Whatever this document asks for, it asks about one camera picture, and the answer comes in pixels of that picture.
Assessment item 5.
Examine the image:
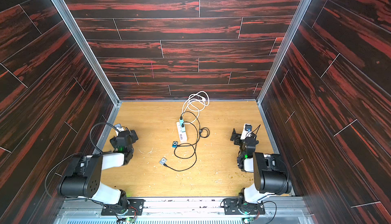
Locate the grey small mp3 player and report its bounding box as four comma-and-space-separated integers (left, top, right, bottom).
159, 158, 167, 166

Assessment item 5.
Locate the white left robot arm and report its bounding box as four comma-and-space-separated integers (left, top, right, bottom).
59, 127, 138, 211

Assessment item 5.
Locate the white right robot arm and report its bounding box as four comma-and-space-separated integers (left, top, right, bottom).
230, 124, 292, 207

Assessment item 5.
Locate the white power strip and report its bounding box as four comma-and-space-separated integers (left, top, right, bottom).
176, 121, 187, 143

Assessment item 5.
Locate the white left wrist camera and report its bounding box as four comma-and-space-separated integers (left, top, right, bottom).
114, 124, 125, 132

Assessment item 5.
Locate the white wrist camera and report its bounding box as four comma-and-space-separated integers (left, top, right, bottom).
240, 124, 253, 140
114, 124, 125, 132

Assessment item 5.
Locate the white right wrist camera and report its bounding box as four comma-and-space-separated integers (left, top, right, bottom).
240, 124, 253, 140

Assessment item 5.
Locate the aluminium right floor rail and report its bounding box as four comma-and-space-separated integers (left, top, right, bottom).
257, 101, 295, 197

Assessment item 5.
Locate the aluminium floor rail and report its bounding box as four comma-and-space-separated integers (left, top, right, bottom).
96, 102, 122, 150
257, 101, 295, 197

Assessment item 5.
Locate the aluminium left floor rail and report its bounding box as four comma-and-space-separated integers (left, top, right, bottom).
96, 102, 122, 150

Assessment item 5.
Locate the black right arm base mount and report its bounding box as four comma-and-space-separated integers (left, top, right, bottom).
220, 193, 265, 215

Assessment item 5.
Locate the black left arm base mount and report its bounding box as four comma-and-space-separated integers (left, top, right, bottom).
101, 190, 145, 216

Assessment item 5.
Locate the white power strip cable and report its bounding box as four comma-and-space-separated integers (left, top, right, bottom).
181, 90, 210, 122

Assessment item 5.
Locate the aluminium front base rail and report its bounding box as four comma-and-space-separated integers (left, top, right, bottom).
54, 197, 314, 224

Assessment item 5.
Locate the aluminium left corner post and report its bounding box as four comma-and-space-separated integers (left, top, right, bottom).
51, 0, 120, 107

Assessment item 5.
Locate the aluminium corner post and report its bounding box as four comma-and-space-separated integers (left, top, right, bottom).
257, 0, 312, 108
51, 0, 120, 107

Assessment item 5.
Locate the aluminium right corner post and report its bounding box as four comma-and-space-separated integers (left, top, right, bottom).
257, 0, 312, 108

